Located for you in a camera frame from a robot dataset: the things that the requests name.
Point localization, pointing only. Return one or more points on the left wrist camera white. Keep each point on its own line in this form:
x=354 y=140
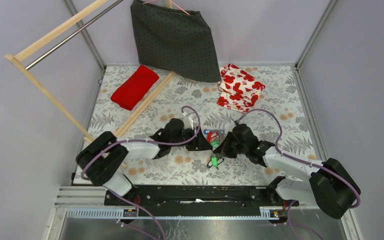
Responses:
x=188 y=120

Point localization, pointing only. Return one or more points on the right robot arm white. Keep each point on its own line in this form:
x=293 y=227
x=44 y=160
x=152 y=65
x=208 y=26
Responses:
x=326 y=184

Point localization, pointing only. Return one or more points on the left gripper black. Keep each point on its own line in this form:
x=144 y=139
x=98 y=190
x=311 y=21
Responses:
x=200 y=144

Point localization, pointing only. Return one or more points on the green key tag with key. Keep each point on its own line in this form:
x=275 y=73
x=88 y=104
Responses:
x=214 y=162

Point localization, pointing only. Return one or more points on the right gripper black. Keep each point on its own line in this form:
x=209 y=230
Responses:
x=223 y=150

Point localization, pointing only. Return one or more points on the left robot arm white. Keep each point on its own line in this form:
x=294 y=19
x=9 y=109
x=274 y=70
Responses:
x=101 y=159

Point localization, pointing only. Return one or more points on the dark dotted skirt hanging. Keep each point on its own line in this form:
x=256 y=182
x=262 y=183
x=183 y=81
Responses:
x=173 y=40

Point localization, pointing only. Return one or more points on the red floral folded cloth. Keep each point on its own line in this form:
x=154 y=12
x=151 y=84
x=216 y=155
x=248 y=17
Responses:
x=239 y=89

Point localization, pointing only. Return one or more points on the wooden drying rack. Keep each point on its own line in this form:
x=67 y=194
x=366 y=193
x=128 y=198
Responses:
x=66 y=77

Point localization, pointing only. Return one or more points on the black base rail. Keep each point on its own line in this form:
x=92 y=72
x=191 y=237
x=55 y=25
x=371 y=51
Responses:
x=206 y=200

